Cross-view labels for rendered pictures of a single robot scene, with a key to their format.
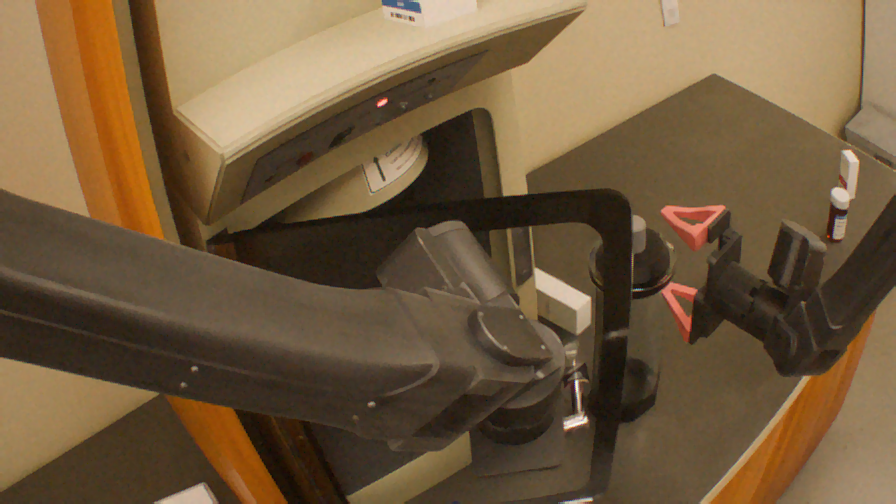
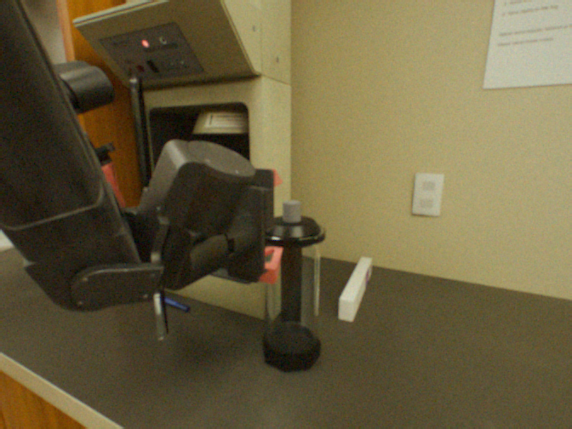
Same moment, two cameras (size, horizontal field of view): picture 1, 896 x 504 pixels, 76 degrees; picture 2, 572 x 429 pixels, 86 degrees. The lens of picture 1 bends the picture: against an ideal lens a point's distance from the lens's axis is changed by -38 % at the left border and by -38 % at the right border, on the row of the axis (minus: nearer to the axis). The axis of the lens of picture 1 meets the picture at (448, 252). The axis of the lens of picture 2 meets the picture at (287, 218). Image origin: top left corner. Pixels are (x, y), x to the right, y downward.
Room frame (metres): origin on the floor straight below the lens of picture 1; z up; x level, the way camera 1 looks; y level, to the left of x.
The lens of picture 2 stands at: (0.44, -0.60, 1.30)
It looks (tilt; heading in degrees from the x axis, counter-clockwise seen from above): 14 degrees down; 61
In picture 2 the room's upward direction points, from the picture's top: straight up
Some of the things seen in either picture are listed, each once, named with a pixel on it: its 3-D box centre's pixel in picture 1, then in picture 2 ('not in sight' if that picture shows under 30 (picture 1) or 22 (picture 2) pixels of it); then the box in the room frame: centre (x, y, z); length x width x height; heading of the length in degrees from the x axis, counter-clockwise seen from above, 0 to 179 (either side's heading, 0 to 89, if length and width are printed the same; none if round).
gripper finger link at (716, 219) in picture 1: (694, 239); (261, 195); (0.60, -0.24, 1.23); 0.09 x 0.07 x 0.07; 34
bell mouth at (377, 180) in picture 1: (328, 143); (232, 122); (0.68, 0.09, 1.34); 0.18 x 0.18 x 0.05
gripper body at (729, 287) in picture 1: (736, 294); (227, 235); (0.54, -0.28, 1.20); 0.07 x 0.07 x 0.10; 34
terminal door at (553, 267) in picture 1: (449, 410); (146, 203); (0.49, 0.02, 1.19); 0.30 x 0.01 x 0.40; 85
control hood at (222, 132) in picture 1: (392, 85); (165, 46); (0.54, 0.02, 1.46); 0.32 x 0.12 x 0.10; 124
